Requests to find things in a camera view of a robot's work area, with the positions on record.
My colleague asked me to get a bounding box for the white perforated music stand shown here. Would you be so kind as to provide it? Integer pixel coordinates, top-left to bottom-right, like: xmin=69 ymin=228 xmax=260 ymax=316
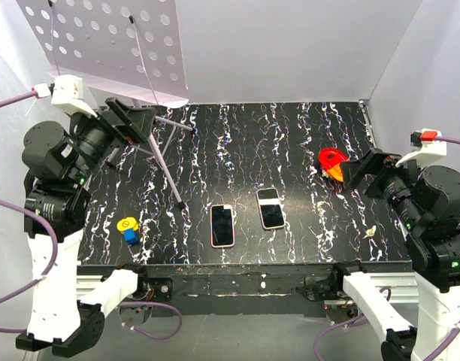
xmin=15 ymin=0 xmax=195 ymax=210

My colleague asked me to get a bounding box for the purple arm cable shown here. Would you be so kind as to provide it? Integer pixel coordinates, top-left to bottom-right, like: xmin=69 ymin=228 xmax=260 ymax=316
xmin=0 ymin=89 xmax=60 ymax=335
xmin=313 ymin=136 xmax=460 ymax=361

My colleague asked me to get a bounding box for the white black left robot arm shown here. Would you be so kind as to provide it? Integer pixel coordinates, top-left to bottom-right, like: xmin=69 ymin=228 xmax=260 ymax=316
xmin=16 ymin=98 xmax=156 ymax=358

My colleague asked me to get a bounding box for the pink phone case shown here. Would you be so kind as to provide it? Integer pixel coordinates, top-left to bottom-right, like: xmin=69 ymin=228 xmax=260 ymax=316
xmin=209 ymin=203 xmax=236 ymax=249

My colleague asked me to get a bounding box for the phone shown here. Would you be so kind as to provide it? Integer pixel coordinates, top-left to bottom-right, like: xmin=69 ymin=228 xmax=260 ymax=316
xmin=256 ymin=188 xmax=285 ymax=230

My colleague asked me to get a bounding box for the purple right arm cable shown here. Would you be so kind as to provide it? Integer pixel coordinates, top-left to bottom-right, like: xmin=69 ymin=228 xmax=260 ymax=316
xmin=313 ymin=136 xmax=460 ymax=361

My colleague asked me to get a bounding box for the red orange tape dispenser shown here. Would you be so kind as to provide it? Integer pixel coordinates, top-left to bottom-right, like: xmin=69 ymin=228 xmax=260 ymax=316
xmin=318 ymin=147 xmax=349 ymax=183

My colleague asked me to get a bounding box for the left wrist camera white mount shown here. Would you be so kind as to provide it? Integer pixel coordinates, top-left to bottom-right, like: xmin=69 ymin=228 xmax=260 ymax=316
xmin=32 ymin=74 xmax=97 ymax=117

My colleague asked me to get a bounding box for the small white crumpled scrap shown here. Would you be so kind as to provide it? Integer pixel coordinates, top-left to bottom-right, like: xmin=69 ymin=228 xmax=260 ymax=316
xmin=365 ymin=226 xmax=377 ymax=238

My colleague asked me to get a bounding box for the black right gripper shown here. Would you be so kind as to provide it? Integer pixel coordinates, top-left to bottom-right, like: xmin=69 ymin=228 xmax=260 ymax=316
xmin=338 ymin=145 xmax=430 ymax=229

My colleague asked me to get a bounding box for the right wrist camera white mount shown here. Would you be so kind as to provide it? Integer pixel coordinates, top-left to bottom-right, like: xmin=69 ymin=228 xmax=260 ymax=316
xmin=396 ymin=128 xmax=447 ymax=169

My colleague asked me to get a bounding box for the yellow and blue toy block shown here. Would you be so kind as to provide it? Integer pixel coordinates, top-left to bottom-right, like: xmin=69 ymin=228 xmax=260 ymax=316
xmin=117 ymin=217 xmax=139 ymax=245

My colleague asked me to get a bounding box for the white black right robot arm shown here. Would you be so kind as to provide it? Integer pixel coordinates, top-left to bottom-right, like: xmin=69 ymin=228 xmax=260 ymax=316
xmin=329 ymin=148 xmax=460 ymax=360

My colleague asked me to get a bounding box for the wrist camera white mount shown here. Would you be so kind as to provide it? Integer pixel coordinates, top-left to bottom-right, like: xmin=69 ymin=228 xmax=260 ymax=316
xmin=32 ymin=74 xmax=97 ymax=117
xmin=396 ymin=128 xmax=447 ymax=169

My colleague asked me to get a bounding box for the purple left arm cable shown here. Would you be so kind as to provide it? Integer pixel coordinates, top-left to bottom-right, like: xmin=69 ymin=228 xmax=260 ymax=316
xmin=0 ymin=89 xmax=60 ymax=335

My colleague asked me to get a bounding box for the black base frame bar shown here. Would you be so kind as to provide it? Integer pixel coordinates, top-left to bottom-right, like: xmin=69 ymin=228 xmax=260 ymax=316
xmin=77 ymin=261 xmax=418 ymax=317

